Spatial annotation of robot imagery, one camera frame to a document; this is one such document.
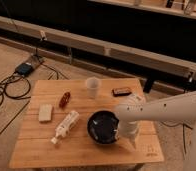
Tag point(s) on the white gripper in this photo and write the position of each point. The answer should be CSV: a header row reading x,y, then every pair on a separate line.
x,y
129,130

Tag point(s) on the dark ceramic bowl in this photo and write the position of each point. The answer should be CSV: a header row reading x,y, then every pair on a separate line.
x,y
102,127

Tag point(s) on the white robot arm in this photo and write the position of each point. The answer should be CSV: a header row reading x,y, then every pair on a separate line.
x,y
179,108

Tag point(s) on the black rectangular snack box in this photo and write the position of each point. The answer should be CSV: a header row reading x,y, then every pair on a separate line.
x,y
124,91

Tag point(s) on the translucent plastic cup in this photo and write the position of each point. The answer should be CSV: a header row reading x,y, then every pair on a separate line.
x,y
92,85

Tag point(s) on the white plastic bottle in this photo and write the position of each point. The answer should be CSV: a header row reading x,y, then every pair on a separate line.
x,y
65,126

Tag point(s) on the white sponge block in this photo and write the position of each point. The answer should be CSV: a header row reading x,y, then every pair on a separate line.
x,y
45,113

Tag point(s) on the black power adapter box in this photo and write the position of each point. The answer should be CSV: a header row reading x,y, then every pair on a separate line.
x,y
29,65

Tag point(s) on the long metal rail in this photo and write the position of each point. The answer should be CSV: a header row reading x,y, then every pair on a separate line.
x,y
144,58

